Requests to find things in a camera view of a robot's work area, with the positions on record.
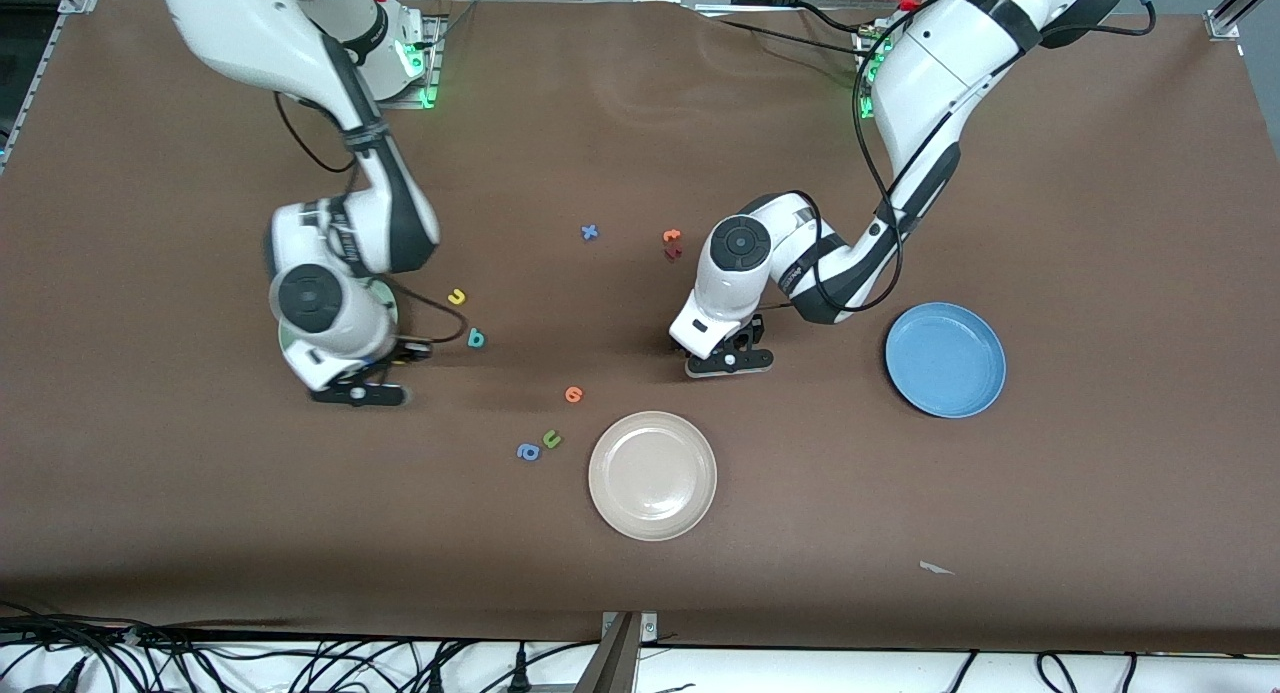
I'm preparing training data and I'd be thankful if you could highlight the green plate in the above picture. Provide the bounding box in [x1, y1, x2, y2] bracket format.
[278, 278, 399, 356]

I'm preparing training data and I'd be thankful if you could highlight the beige plate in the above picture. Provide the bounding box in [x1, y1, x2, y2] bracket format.
[588, 410, 718, 543]

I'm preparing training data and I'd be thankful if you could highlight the blue plate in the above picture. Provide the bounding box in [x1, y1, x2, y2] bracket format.
[884, 302, 1007, 420]

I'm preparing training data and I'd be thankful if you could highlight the brown table cover sheet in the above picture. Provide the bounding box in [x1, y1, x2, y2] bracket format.
[0, 0, 1280, 656]

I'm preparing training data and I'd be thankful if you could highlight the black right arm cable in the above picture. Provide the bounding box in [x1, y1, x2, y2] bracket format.
[275, 93, 469, 346]

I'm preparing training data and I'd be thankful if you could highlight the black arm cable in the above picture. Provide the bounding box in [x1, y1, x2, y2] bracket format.
[760, 0, 1156, 314]
[275, 93, 469, 346]

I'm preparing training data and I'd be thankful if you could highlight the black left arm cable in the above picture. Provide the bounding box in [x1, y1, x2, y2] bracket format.
[760, 0, 1156, 314]

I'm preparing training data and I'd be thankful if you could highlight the silver metal bracket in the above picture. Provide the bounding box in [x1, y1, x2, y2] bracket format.
[600, 611, 659, 642]

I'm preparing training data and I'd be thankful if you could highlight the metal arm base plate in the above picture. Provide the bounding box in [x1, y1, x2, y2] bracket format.
[380, 15, 442, 110]

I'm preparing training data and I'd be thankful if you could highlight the thin black table cable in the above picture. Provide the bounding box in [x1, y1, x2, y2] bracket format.
[695, 1, 881, 59]

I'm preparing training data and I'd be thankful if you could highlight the grey metal post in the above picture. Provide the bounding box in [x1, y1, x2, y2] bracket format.
[575, 611, 641, 693]

